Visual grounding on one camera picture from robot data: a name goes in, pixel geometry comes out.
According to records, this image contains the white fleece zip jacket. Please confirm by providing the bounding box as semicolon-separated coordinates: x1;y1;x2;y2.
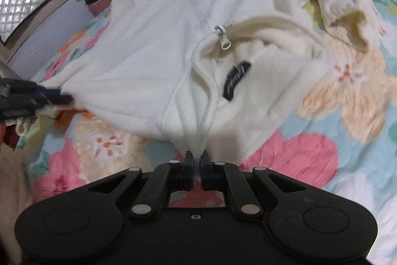
57;0;380;157

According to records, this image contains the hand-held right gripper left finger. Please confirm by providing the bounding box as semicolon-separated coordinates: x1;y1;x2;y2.
88;151;195;220

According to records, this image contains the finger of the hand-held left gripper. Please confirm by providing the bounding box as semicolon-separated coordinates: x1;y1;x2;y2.
33;88;74;107

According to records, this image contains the floral printed blanket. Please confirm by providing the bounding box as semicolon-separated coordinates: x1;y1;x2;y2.
15;0;397;265

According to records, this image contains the lavender wall sheet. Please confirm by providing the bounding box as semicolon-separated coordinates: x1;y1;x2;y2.
6;0;187;73

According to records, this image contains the red cloth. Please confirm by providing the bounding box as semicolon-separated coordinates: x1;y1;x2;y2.
0;122;17;148

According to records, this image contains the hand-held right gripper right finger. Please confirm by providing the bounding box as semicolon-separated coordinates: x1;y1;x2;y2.
200;150;308;220

